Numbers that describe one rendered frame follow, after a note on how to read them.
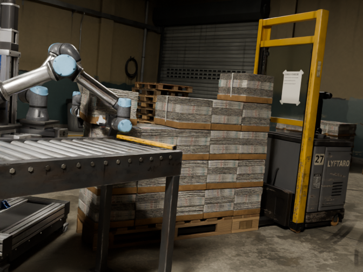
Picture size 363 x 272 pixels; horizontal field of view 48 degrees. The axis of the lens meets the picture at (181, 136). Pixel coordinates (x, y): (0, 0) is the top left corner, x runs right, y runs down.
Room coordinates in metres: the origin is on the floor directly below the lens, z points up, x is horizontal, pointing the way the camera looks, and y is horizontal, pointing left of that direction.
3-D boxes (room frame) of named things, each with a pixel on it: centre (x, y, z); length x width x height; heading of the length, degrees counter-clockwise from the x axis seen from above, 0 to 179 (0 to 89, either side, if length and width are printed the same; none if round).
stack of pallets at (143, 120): (9.85, 0.57, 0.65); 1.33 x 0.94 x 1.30; 144
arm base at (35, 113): (2.77, 0.99, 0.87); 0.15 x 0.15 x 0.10
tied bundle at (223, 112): (3.27, -0.24, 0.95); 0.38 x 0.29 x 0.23; 31
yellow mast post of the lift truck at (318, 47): (3.37, -1.04, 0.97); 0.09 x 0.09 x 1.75; 31
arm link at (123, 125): (2.31, 0.34, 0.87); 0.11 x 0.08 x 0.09; 30
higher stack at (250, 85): (3.42, -0.50, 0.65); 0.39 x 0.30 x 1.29; 31
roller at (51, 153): (1.70, 0.59, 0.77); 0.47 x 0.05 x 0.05; 50
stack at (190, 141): (3.04, 0.12, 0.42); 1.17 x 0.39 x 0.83; 121
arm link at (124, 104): (2.33, 0.34, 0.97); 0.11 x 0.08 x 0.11; 13
